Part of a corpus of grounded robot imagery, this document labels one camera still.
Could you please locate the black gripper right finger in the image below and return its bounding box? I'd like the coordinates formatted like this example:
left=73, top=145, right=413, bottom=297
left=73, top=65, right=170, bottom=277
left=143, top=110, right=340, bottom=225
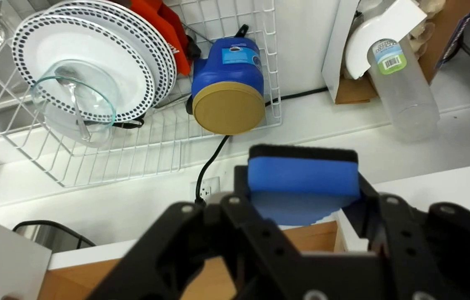
left=345, top=173, right=470, bottom=300

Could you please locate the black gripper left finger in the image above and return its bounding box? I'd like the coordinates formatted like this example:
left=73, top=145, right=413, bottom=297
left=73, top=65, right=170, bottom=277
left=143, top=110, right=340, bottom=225
left=87, top=165, right=303, bottom=300

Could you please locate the blue sponge black scrub pad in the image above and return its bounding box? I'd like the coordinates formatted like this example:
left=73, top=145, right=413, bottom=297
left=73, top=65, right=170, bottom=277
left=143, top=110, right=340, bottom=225
left=245, top=143, right=362, bottom=228

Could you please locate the black metal-rimmed appliance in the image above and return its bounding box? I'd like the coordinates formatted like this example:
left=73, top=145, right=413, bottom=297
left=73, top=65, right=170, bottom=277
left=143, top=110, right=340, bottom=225
left=12, top=218, right=98, bottom=255

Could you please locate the clear plastic water bottle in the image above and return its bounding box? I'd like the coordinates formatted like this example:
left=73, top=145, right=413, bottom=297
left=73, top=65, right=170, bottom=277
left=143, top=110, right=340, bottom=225
left=367, top=37, right=442, bottom=145

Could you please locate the clear glass bowl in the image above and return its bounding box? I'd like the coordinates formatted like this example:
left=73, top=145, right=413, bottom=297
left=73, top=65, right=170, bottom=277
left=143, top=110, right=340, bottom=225
left=28, top=58, right=118, bottom=147

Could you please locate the white plate dotted rim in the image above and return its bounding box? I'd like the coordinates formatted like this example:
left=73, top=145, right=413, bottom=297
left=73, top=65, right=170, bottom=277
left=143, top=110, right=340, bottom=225
left=45, top=0, right=178, bottom=107
left=10, top=13, right=158, bottom=125

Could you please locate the blue canister tan lid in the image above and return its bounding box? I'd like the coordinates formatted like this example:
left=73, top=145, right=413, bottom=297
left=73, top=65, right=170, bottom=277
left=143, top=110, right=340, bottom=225
left=190, top=35, right=268, bottom=137

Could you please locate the red plastic utensil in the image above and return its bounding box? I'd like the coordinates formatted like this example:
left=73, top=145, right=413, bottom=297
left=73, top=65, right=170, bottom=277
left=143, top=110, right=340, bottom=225
left=128, top=0, right=198, bottom=70

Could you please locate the white paper in box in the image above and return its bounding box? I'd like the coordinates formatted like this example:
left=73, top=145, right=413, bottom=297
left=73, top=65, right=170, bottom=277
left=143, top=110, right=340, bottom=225
left=345, top=0, right=428, bottom=80

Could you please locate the black power cable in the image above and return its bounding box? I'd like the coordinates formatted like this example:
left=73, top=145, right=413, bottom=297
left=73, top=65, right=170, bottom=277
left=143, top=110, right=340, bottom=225
left=193, top=85, right=332, bottom=205

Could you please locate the white wall outlet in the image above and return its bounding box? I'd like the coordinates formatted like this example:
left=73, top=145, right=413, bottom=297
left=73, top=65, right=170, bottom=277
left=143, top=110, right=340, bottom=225
left=190, top=175, right=223, bottom=205

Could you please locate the black utensil handle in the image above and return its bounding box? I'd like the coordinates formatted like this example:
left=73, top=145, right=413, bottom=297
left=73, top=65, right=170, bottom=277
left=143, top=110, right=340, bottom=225
left=183, top=30, right=203, bottom=63

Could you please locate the white wire dish rack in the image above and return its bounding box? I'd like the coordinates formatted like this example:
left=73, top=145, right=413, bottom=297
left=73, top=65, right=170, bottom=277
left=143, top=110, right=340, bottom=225
left=0, top=0, right=283, bottom=190

